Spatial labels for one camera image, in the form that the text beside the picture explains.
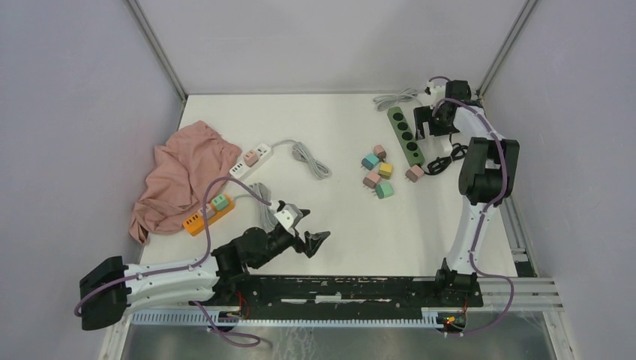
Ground green power strip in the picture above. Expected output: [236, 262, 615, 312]
[387, 106, 425, 167]

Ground pink charger plug end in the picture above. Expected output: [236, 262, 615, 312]
[373, 145, 387, 161]

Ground yellow charger plug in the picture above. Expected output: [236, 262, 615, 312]
[378, 162, 394, 179]

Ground pink charger plug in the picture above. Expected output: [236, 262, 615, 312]
[362, 171, 382, 189]

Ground teal usb charger plug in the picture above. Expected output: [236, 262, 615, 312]
[361, 153, 381, 170]

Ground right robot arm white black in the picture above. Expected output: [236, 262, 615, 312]
[414, 76, 520, 306]

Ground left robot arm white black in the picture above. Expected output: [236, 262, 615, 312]
[73, 207, 331, 331]

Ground orange power strip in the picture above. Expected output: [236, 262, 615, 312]
[183, 193, 236, 236]

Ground pink cloth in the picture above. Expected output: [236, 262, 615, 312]
[129, 121, 242, 244]

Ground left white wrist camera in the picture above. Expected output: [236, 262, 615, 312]
[269, 200, 298, 233]

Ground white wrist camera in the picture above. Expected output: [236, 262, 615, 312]
[424, 81, 446, 98]
[269, 200, 298, 233]

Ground grey coiled cord lower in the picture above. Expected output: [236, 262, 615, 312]
[229, 182, 282, 232]

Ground grey coiled cord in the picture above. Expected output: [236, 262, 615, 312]
[229, 182, 282, 232]
[372, 88, 423, 113]

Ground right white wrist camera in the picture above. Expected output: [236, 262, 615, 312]
[424, 81, 446, 98]

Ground black mounting base plate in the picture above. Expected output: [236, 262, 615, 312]
[203, 274, 484, 320]

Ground grey cord of left strip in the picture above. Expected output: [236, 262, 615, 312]
[270, 139, 332, 181]

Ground grey coiled cord upper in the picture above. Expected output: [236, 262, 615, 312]
[372, 88, 423, 113]

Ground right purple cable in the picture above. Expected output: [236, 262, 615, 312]
[427, 75, 516, 338]

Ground purple cable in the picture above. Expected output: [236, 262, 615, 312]
[427, 75, 516, 338]
[73, 176, 275, 347]

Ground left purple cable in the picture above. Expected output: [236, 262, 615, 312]
[73, 176, 275, 347]

